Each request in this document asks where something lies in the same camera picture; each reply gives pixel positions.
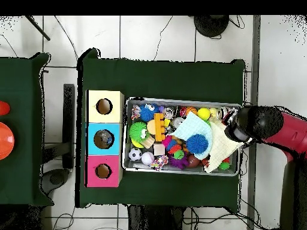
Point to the long orange toy brick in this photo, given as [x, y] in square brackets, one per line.
[159, 127]

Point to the small pink spiky ball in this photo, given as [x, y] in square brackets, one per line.
[167, 142]

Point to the pale blue waffle cloth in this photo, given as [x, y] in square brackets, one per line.
[189, 125]

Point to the cream yellow knitted cloth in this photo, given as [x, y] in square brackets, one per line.
[220, 146]

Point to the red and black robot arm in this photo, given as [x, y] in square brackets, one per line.
[273, 129]

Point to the shallow clear mesh bin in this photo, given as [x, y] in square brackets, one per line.
[144, 168]

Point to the wooden box with three holes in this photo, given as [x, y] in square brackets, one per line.
[104, 143]

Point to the blue spiky ball with eyes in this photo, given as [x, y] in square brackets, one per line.
[147, 112]

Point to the black drink can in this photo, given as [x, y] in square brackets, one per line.
[168, 112]

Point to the plain wooden cube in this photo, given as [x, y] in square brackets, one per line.
[159, 149]

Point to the white baseball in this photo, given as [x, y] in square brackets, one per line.
[147, 158]

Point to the small soccer ball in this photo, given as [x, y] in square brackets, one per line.
[135, 154]

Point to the small orange basketball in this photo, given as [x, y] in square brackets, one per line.
[191, 111]

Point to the purple spiky toy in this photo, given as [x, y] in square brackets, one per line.
[178, 163]

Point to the plain blue spiky ball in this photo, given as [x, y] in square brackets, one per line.
[197, 143]

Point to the small brown football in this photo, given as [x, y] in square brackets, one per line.
[193, 161]

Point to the black upright panel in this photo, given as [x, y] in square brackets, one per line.
[69, 124]

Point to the grey round floor base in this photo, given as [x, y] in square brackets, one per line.
[56, 178]

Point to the black round stand base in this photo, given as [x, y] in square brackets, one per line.
[211, 25]

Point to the dark green side table cloth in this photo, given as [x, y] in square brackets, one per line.
[24, 182]

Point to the orange disc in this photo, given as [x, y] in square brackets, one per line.
[5, 141]

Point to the small red object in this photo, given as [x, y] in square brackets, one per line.
[3, 108]

